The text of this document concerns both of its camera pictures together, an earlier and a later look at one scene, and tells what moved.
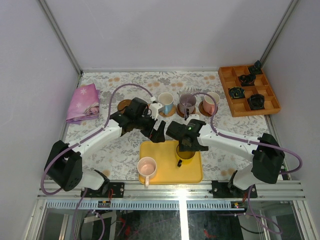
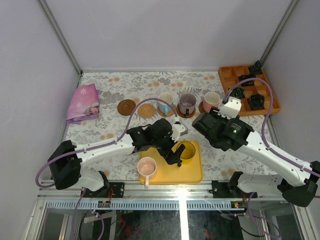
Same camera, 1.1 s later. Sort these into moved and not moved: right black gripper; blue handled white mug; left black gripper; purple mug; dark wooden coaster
Moved: left black gripper; right black gripper
Not moved: blue handled white mug; purple mug; dark wooden coaster
